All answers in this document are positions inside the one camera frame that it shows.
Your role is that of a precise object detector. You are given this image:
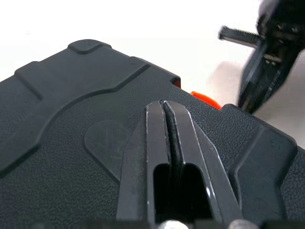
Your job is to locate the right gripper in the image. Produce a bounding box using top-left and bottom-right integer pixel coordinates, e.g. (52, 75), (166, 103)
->
(218, 0), (305, 114)

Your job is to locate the black tool case orange latch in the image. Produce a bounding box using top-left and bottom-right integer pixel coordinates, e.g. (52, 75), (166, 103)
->
(0, 39), (305, 229)

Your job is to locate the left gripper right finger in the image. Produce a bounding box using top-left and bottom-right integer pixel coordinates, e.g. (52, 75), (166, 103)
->
(163, 101), (244, 221)

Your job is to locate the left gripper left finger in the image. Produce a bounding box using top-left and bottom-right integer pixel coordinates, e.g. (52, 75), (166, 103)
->
(115, 100), (173, 221)

